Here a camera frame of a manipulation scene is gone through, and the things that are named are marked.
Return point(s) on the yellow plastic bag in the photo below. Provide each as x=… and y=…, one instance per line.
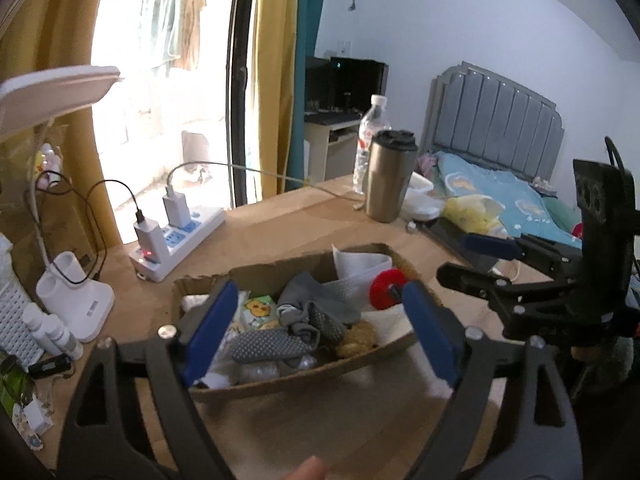
x=475, y=213

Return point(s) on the black computer monitor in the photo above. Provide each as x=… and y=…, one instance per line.
x=353, y=81

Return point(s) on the black smartphone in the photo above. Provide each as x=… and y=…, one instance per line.
x=448, y=235

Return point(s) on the white textured cloth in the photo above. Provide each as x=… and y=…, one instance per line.
x=356, y=272

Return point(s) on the left hand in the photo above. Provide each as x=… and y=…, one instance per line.
x=313, y=468

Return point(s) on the white lidded container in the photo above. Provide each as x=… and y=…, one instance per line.
x=418, y=204

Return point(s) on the blue patterned blanket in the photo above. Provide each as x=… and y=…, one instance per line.
x=523, y=210

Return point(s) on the white charger right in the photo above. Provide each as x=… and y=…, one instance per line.
x=177, y=210

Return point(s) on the brown plush bear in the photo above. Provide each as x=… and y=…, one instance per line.
x=359, y=338

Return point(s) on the clear water bottle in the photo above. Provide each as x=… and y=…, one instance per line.
x=373, y=121

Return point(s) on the bubble wrap piece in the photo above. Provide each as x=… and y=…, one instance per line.
x=269, y=371

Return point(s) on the grey bed headboard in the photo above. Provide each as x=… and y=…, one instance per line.
x=493, y=122

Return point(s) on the tissue packet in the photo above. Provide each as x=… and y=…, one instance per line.
x=259, y=313

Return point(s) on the grey sock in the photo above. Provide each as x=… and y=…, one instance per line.
x=309, y=314

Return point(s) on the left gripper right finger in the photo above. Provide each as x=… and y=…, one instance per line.
x=536, y=436

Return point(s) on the red plush ball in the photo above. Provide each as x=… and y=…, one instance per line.
x=386, y=289

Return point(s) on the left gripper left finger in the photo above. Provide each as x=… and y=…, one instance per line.
x=104, y=436

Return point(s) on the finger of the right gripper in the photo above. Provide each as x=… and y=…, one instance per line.
x=505, y=247
x=500, y=294

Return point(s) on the steel travel tumbler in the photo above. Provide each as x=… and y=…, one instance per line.
x=391, y=163

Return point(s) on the white charger left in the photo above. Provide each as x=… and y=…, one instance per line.
x=151, y=239

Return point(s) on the white power strip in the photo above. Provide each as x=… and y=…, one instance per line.
x=180, y=242

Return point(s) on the white charger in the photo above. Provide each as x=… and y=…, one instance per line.
x=177, y=210
x=151, y=239

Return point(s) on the brown cardboard box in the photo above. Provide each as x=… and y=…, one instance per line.
x=269, y=279

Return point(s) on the white pill bottle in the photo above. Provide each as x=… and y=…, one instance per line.
x=33, y=318
x=61, y=337

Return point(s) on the white perforated basket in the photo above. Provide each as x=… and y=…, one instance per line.
x=15, y=338

